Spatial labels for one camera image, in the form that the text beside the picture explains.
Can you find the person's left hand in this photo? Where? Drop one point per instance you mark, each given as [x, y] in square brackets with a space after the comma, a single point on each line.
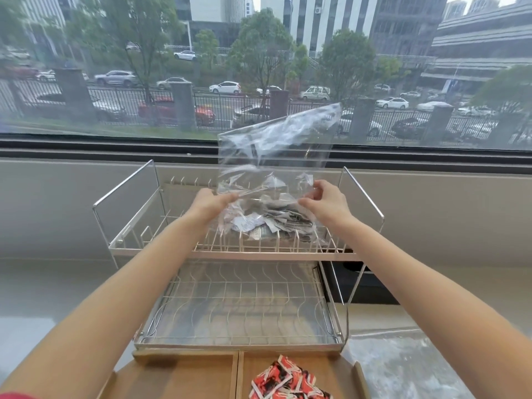
[208, 205]

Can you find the clear plastic bag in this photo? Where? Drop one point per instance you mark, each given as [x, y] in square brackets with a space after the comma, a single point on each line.
[274, 149]

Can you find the pile of red white packets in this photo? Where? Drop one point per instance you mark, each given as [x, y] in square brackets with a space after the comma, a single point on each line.
[286, 380]

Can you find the group of cars on street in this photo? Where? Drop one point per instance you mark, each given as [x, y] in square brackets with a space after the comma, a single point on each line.
[226, 87]

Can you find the clear plastic sheet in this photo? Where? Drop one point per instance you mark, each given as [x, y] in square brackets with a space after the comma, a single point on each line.
[403, 365]

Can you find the person's left fingers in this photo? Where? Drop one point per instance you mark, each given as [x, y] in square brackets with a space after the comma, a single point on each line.
[226, 199]

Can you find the person's right fingers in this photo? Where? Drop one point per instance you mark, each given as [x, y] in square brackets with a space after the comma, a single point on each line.
[312, 196]

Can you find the row of green trees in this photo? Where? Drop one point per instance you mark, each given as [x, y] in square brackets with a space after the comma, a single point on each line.
[262, 41]

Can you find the two-tier steel dish rack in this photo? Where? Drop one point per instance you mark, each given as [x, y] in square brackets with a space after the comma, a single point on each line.
[137, 240]

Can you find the grey office buildings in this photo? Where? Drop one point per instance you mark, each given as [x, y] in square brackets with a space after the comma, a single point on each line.
[399, 24]

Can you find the person's left forearm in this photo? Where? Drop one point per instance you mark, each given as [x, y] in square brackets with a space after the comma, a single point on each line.
[124, 303]

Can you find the pile of silver white packets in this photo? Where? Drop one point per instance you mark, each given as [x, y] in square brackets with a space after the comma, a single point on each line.
[274, 222]

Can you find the dark window frame rail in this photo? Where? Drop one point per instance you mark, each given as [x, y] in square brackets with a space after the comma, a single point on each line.
[104, 147]

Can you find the person's right forearm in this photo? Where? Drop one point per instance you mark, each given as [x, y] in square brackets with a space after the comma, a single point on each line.
[415, 286]

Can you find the person's right hand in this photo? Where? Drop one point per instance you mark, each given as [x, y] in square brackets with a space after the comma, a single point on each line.
[330, 205]

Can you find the wooden divided tray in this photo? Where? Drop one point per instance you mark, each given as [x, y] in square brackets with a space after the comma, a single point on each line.
[187, 376]

